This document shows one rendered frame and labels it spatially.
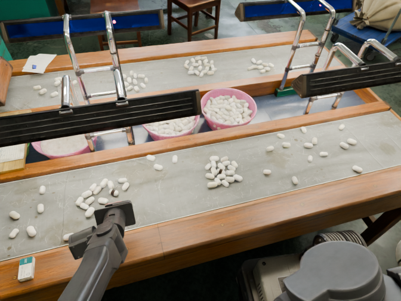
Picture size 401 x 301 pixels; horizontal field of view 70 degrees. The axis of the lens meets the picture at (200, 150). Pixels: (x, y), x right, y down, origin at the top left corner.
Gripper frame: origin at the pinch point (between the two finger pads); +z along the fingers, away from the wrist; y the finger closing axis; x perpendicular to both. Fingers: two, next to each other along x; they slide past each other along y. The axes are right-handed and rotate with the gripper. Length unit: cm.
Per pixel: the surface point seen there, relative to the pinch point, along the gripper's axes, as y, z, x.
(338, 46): -88, 11, -39
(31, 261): 26.3, -1.7, 10.2
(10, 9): 91, 247, -138
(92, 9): 11, 204, -118
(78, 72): 8, 37, -45
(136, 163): -7.0, 27.0, -6.6
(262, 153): -59, 23, -2
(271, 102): -81, 56, -20
